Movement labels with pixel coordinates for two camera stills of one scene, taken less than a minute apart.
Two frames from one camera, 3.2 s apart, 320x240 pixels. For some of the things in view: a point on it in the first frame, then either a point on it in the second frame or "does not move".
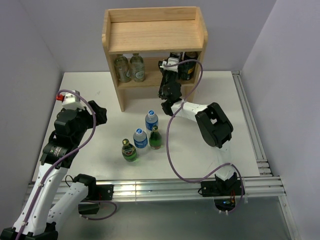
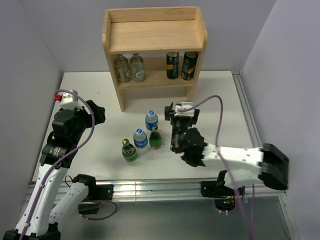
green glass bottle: (155, 138) does not move
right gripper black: (162, 69) -> (169, 113)
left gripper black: (100, 113) does not move
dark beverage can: (187, 70) does not move
